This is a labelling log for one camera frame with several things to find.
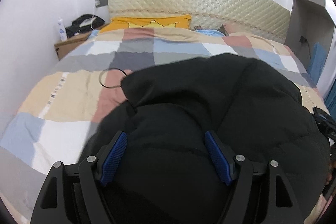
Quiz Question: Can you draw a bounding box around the light blue cloth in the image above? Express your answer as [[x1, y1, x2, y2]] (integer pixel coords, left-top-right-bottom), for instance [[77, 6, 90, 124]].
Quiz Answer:
[[195, 29, 225, 37]]

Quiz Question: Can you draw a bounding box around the grey wardrobe cabinet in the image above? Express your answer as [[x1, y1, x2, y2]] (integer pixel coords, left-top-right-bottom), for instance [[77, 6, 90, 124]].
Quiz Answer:
[[285, 0, 334, 68]]

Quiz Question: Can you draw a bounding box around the cream quilted headboard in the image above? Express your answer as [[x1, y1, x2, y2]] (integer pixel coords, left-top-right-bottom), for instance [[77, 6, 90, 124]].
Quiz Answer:
[[108, 0, 290, 43]]

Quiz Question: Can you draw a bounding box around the white spray bottle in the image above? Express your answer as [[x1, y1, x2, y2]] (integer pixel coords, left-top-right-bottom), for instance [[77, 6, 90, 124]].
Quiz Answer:
[[58, 18, 67, 42]]

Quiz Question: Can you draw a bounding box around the black bag on nightstand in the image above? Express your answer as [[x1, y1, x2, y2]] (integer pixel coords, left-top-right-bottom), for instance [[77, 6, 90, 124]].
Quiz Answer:
[[66, 14, 105, 38]]

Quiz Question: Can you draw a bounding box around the checkered patchwork duvet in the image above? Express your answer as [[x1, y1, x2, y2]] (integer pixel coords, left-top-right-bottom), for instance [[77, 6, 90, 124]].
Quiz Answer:
[[1, 28, 325, 223]]

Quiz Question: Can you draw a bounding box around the black cable loop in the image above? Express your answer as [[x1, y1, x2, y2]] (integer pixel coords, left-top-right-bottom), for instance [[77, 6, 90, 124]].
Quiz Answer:
[[98, 68, 128, 89]]

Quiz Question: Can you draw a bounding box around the yellow pillow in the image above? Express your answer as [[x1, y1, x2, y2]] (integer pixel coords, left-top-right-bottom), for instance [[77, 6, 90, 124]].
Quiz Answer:
[[100, 14, 192, 33]]

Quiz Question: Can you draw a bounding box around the black puffer jacket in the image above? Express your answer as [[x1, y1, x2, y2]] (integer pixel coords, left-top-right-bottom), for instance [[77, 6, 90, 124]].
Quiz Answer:
[[80, 54, 330, 223]]

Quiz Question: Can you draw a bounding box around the wooden nightstand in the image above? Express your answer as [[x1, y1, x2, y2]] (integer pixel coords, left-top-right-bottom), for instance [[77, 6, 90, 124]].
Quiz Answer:
[[54, 26, 103, 60]]

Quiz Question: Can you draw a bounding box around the wall power outlet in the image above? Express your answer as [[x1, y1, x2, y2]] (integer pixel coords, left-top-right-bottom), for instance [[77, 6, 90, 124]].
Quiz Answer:
[[94, 0, 108, 8]]

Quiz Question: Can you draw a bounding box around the white charging cable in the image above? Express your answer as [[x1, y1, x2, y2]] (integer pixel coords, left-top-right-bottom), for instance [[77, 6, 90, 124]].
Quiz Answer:
[[90, 3, 98, 30]]

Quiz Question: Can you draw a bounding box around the blue curtain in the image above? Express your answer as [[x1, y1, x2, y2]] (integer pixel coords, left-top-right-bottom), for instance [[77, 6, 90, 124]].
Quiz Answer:
[[325, 82, 336, 119]]

